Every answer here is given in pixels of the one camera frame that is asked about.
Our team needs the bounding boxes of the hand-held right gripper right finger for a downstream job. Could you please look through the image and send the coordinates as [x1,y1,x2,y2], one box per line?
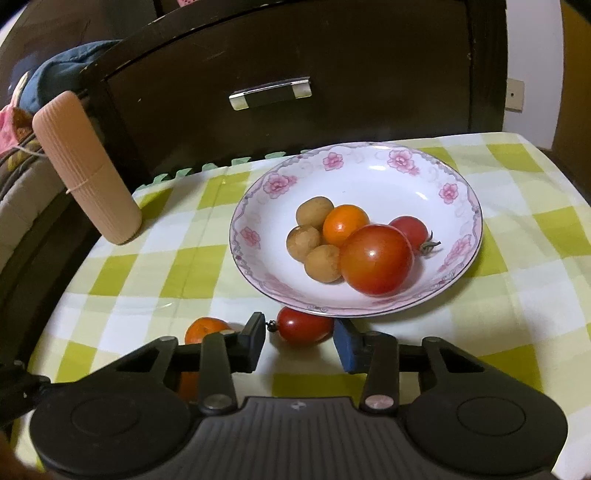
[333,318,492,414]

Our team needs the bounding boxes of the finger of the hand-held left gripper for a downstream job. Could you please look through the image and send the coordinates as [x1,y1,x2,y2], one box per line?
[0,362,51,416]

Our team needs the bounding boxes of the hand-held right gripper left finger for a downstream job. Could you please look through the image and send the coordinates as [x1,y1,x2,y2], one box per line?
[113,312,267,415]

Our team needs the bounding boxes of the red cherry tomato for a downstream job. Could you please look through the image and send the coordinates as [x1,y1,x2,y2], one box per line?
[268,306,335,347]
[389,215,441,256]

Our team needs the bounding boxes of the brown longan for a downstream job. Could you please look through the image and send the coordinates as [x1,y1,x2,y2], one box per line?
[295,196,334,229]
[304,244,343,284]
[286,224,322,262]

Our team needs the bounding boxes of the large red tomato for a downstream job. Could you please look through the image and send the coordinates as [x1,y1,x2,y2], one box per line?
[339,224,415,296]

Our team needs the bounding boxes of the white floral plate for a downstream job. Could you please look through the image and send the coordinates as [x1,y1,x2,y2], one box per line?
[229,142,484,319]

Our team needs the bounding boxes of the green checkered tablecloth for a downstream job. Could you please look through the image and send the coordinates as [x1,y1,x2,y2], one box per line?
[9,131,591,480]

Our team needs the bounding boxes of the grey quilted bedding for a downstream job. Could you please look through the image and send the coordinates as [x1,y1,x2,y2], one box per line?
[0,134,100,287]

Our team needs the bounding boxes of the green foam mat edge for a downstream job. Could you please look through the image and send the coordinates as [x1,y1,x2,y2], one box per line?
[134,150,315,190]

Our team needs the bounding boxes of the beige ribbed tube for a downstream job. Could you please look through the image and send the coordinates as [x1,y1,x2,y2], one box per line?
[32,90,142,245]

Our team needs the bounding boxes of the pink patterned cloth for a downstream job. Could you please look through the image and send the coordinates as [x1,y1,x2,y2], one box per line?
[0,74,42,155]

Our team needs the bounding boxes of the dark wooden nightstand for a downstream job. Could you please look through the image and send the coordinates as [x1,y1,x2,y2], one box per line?
[81,0,509,185]

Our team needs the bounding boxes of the blue cloth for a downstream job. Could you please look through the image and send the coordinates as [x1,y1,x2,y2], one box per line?
[32,41,123,114]

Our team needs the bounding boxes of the tan wooden panel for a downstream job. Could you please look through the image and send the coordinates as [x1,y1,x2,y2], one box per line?
[551,0,591,204]

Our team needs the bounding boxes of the dark brown headboard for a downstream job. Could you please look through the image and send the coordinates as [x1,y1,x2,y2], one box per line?
[0,0,158,70]

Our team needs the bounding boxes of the silver drawer handle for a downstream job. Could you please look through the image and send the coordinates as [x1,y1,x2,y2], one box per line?
[228,78,312,112]

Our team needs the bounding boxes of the beige wall outlet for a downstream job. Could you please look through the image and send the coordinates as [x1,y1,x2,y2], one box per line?
[505,78,526,112]

